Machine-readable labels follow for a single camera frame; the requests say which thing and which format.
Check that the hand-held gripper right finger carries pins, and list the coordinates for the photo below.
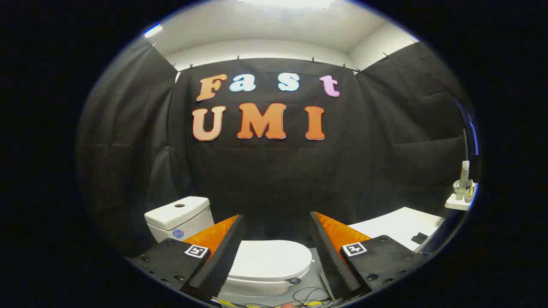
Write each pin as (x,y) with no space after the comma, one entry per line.
(332,261)

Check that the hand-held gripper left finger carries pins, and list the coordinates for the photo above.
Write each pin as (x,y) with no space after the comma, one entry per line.
(222,256)

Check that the white toilet lid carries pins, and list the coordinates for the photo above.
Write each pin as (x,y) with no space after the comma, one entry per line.
(269,259)

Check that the white ceramic toilet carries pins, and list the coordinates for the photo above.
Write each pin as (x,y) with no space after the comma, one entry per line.
(180,218)

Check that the yellow floor tape strip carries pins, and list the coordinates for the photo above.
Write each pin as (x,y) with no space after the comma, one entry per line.
(314,303)

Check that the white drawer cabinet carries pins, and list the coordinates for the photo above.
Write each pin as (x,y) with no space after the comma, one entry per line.
(394,226)

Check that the small black object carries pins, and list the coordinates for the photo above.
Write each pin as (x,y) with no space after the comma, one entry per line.
(419,238)

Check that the black backdrop cloth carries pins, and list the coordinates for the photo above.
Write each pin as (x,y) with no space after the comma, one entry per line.
(274,179)

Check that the translucent bottle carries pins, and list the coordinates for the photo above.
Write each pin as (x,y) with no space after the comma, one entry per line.
(464,171)

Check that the small ceiling light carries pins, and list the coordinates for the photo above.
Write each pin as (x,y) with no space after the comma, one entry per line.
(153,30)

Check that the large ceiling light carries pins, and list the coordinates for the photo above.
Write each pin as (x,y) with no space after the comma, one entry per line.
(287,3)

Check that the white wall shelf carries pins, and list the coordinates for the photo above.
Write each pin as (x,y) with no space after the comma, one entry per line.
(458,202)

